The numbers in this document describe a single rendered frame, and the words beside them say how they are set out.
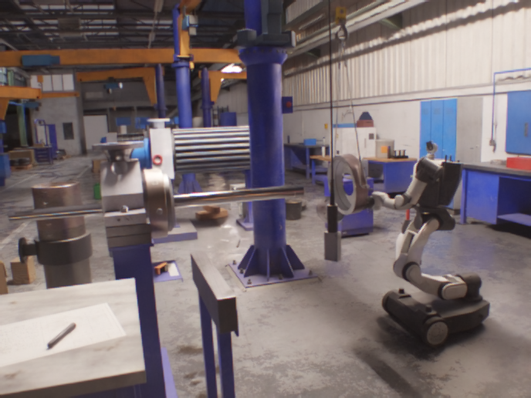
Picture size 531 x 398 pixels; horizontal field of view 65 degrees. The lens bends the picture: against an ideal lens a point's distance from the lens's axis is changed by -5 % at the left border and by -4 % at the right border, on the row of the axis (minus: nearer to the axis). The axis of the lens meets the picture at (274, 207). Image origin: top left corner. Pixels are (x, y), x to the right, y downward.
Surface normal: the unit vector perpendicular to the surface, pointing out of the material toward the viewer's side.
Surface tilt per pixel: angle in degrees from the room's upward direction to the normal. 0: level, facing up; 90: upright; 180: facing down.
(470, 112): 90
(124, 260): 90
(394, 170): 90
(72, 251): 90
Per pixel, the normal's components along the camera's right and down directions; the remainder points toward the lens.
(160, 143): 0.31, 0.18
